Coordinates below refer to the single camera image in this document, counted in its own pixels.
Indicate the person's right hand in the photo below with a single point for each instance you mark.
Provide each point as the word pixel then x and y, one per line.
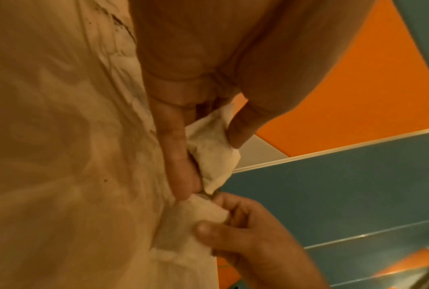
pixel 264 248

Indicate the person's left hand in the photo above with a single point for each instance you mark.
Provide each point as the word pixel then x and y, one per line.
pixel 236 42

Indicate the white square tea bag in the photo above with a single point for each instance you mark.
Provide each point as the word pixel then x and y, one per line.
pixel 214 152
pixel 186 223

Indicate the clear plastic bag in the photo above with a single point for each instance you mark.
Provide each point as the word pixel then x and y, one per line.
pixel 57 141

